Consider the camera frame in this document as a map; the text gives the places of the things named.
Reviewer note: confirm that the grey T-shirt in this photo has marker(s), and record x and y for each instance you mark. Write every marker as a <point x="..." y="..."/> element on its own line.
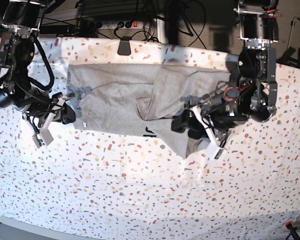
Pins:
<point x="140" y="98"/>

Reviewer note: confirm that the grey metal stand frame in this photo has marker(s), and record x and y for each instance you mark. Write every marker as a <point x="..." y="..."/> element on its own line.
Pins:
<point x="294" y="34"/>

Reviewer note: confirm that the white power strip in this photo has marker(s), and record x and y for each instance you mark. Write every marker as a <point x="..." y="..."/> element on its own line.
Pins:
<point x="111" y="25"/>

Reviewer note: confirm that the terrazzo pattern table cloth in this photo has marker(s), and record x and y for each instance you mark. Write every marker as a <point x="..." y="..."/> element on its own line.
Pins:
<point x="115" y="187"/>

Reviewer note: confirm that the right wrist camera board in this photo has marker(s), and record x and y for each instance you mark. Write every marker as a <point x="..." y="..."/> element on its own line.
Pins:
<point x="42" y="139"/>

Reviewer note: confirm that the black table clamp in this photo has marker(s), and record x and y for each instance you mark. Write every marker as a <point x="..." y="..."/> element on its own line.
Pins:
<point x="124" y="48"/>

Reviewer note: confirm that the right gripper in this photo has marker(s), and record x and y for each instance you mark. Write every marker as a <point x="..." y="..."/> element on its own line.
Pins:
<point x="40" y="115"/>

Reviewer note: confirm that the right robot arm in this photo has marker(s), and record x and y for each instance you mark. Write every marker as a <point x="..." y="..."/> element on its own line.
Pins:
<point x="23" y="19"/>

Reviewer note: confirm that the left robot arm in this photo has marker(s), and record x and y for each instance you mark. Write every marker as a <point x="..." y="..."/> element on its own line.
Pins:
<point x="252" y="96"/>

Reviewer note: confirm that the red black spring clamp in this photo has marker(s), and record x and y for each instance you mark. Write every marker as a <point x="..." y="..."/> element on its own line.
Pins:
<point x="293" y="230"/>

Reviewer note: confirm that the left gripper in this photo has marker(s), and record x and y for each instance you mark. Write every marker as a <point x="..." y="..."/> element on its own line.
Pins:
<point x="198" y="119"/>

